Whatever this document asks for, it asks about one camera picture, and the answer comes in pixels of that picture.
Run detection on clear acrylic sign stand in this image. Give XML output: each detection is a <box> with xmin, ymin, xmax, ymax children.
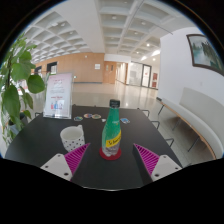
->
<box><xmin>42</xmin><ymin>72</ymin><xmax>74</xmax><ymax>120</ymax></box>

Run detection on long white bench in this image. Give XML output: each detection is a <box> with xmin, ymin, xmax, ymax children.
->
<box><xmin>155</xmin><ymin>87</ymin><xmax>224</xmax><ymax>160</ymax></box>

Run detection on recessed ceiling lights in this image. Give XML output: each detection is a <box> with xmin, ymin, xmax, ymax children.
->
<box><xmin>49</xmin><ymin>13</ymin><xmax>163</xmax><ymax>61</ymax></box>

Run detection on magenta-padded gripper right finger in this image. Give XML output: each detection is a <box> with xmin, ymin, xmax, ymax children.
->
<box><xmin>131</xmin><ymin>142</ymin><xmax>183</xmax><ymax>186</ymax></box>

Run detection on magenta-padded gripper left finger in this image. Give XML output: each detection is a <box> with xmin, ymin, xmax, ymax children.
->
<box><xmin>40</xmin><ymin>142</ymin><xmax>93</xmax><ymax>183</ymax></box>

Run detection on dark-framed landscape painting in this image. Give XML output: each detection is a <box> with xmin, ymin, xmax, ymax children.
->
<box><xmin>185</xmin><ymin>33</ymin><xmax>224</xmax><ymax>77</ymax></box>

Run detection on green plastic drink bottle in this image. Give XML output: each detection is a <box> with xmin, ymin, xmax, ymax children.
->
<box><xmin>101</xmin><ymin>98</ymin><xmax>123</xmax><ymax>158</ymax></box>

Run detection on dark-framed glass door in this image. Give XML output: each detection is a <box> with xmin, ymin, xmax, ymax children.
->
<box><xmin>140</xmin><ymin>63</ymin><xmax>153</xmax><ymax>89</ymax></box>

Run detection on potted green leafy plant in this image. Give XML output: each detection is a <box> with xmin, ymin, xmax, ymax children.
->
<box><xmin>0</xmin><ymin>34</ymin><xmax>47</xmax><ymax>146</ymax></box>

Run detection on white dotted mug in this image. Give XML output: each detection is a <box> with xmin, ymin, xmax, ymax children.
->
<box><xmin>59</xmin><ymin>124</ymin><xmax>86</xmax><ymax>153</ymax></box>

